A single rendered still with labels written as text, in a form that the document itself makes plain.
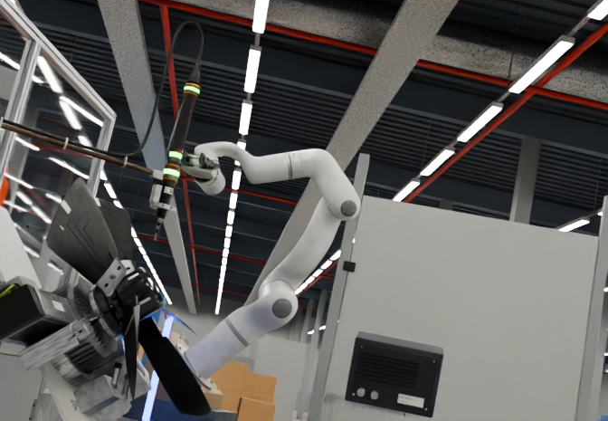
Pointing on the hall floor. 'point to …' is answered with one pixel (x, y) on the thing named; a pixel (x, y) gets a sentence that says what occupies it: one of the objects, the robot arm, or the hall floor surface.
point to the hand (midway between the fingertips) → (193, 157)
